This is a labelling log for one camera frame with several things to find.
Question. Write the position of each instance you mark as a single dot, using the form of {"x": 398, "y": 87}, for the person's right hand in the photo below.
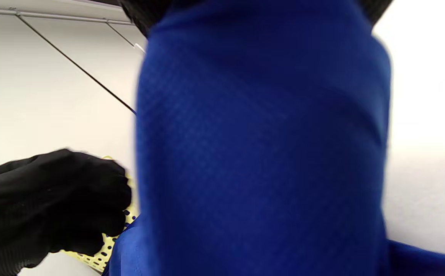
{"x": 145, "y": 15}

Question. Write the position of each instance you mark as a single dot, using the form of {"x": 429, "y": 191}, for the blue t-shirt clothes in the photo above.
{"x": 260, "y": 153}

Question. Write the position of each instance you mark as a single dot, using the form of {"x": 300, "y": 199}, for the person's left hand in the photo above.
{"x": 46, "y": 203}

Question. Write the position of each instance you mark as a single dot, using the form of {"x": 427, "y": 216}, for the yellow perforated laundry basket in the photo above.
{"x": 88, "y": 257}

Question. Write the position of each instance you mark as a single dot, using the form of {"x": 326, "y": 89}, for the white partition panel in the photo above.
{"x": 34, "y": 96}

